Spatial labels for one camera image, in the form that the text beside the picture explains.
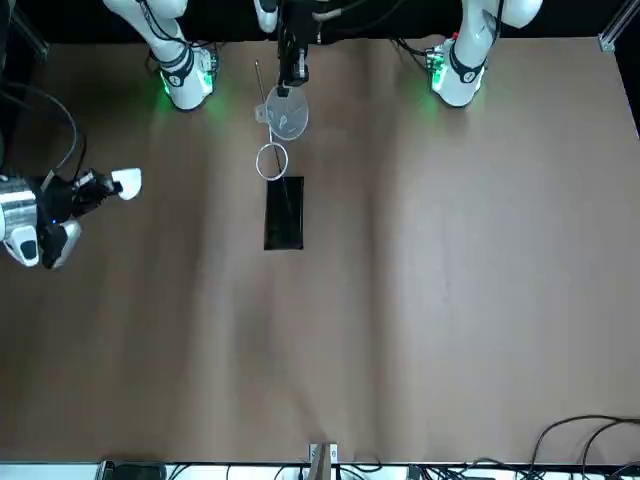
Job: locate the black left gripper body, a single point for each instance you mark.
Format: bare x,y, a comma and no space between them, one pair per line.
297,30

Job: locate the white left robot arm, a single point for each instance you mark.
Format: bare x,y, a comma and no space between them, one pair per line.
465,75

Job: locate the metal device box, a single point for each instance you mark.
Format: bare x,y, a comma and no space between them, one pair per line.
135,471

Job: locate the clear glass funnel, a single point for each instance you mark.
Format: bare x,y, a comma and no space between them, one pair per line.
290,115

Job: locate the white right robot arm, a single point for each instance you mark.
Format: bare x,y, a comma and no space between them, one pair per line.
185,85

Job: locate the aluminium camera post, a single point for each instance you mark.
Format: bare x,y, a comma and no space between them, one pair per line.
322,460

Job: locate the aluminium frame post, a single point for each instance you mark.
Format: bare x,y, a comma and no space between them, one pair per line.
617,27

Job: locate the white filter paper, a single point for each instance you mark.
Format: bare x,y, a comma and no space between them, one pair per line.
127,183

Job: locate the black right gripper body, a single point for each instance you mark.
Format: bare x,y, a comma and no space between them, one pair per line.
57,200

